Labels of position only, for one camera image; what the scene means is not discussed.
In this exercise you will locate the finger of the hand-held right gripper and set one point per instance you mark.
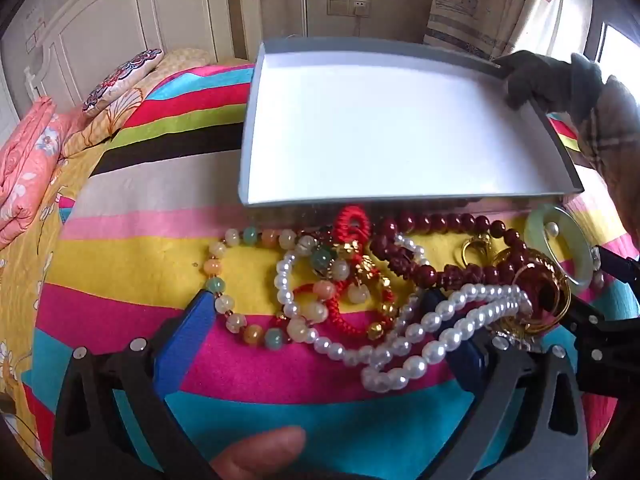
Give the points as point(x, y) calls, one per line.
point(610, 340)
point(620, 267)

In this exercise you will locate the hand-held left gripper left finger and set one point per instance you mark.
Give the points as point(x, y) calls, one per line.
point(187, 340)

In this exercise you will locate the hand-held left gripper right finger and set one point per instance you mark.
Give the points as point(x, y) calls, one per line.
point(465, 370)

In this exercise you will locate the gold bangle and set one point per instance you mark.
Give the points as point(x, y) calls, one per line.
point(562, 287)

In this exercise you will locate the green jade bangle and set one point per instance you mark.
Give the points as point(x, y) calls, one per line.
point(537, 225)

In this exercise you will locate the grey jewelry tray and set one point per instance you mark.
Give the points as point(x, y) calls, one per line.
point(390, 125)

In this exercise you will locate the person's left hand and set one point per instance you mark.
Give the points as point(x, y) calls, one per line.
point(265, 452)

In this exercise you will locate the person's right hand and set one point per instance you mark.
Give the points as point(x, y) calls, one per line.
point(555, 85)

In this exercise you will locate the striped colourful blanket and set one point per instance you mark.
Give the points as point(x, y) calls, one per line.
point(300, 410)

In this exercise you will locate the yellow floral bedsheet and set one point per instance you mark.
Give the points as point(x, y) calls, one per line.
point(30, 310)

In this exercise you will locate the window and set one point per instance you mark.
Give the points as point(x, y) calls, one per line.
point(620, 50)

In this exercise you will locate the pink folded quilt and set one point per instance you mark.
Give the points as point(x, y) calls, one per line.
point(27, 170)

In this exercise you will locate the cream leaf-print pillow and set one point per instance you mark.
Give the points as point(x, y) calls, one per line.
point(120, 112)

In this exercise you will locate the purple patterned cushion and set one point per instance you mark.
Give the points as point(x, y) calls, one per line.
point(125, 77)

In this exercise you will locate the printed curtain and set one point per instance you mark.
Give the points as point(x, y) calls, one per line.
point(480, 5)

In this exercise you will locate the white headboard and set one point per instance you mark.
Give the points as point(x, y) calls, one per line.
point(125, 15)

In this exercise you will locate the wall socket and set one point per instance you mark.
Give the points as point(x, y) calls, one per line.
point(348, 6)

